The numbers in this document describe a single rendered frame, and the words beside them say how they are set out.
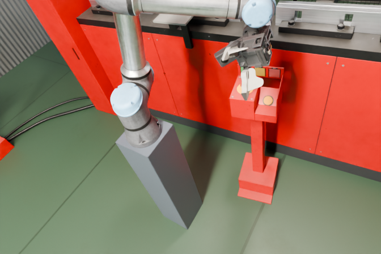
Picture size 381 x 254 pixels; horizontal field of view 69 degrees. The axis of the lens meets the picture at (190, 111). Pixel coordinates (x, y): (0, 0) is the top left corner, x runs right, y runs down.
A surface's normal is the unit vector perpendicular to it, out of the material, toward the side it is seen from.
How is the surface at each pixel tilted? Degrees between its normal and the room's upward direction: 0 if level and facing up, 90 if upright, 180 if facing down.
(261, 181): 0
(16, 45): 90
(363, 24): 90
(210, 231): 0
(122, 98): 7
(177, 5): 85
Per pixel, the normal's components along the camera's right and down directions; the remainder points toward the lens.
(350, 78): -0.46, 0.71
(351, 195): -0.19, -0.67
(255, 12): -0.07, 0.74
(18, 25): 0.84, 0.27
